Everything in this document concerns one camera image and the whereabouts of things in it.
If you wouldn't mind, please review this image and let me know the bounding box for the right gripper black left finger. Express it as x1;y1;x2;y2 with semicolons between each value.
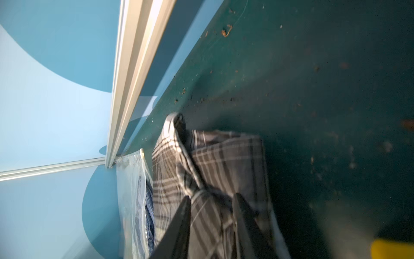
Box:
150;196;191;259

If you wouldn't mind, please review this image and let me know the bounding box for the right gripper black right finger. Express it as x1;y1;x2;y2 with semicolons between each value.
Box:
232;193;278;259

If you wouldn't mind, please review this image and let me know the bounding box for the blue checked shirt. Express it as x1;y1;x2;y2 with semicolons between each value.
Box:
135;176;155;259

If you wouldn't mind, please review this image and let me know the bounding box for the clear plastic vacuum bag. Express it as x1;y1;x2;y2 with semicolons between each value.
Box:
115;149;152;259

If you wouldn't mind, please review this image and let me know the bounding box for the dark plaid shirt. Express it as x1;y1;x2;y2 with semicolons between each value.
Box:
152;113;290;259

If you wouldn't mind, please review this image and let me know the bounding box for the yellow toy shovel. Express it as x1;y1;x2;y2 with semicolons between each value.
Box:
371;239;414;259

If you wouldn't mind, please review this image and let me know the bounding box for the left aluminium frame post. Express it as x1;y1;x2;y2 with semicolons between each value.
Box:
1;157;106;181

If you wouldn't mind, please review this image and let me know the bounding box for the horizontal aluminium frame rail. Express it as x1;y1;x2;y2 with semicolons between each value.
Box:
105;0;176;168

